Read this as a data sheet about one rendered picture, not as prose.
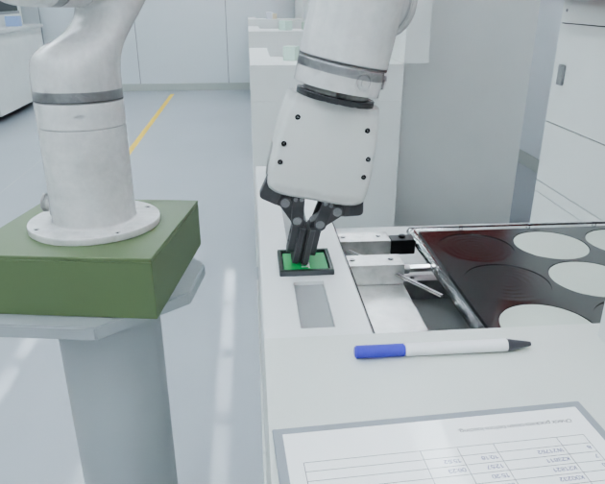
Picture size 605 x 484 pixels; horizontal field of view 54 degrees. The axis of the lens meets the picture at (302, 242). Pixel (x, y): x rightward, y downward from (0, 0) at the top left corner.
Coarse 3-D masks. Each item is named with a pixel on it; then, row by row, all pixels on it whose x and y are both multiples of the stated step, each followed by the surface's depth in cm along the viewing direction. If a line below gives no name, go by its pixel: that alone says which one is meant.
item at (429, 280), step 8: (416, 280) 84; (424, 280) 85; (432, 280) 85; (408, 288) 85; (416, 288) 85; (432, 288) 85; (440, 288) 85; (416, 296) 85; (424, 296) 86; (432, 296) 86
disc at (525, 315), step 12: (504, 312) 66; (516, 312) 66; (528, 312) 66; (540, 312) 66; (552, 312) 66; (564, 312) 66; (504, 324) 64; (516, 324) 64; (528, 324) 64; (540, 324) 64; (552, 324) 64; (564, 324) 64; (576, 324) 64
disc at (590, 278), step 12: (564, 264) 78; (576, 264) 78; (588, 264) 78; (552, 276) 74; (564, 276) 74; (576, 276) 74; (588, 276) 74; (600, 276) 74; (576, 288) 71; (588, 288) 71; (600, 288) 71
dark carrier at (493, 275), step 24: (432, 240) 85; (456, 240) 85; (480, 240) 85; (504, 240) 85; (456, 264) 78; (480, 264) 78; (504, 264) 78; (528, 264) 78; (552, 264) 78; (600, 264) 78; (480, 288) 71; (504, 288) 71; (528, 288) 71; (552, 288) 71; (480, 312) 66; (576, 312) 66; (600, 312) 66
